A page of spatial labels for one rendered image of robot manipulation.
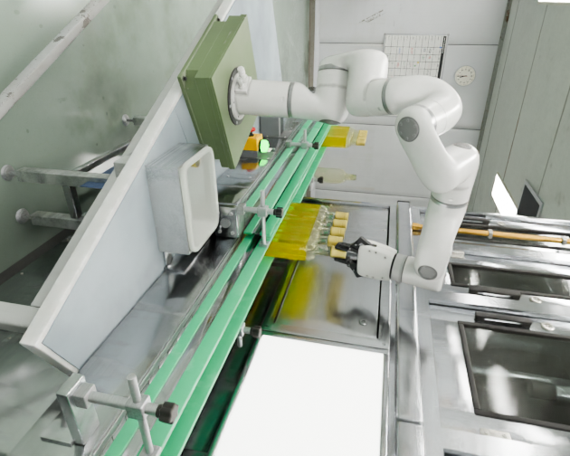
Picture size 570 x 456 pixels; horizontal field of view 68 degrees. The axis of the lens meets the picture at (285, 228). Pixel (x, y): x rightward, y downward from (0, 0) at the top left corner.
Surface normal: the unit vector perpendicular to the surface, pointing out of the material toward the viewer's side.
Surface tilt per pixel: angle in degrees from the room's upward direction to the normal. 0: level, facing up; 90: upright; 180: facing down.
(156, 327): 90
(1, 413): 90
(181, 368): 90
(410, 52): 90
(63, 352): 0
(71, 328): 0
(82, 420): 0
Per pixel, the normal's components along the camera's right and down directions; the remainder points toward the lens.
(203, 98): -0.20, 0.79
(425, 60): -0.23, 0.46
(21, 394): 0.00, -0.88
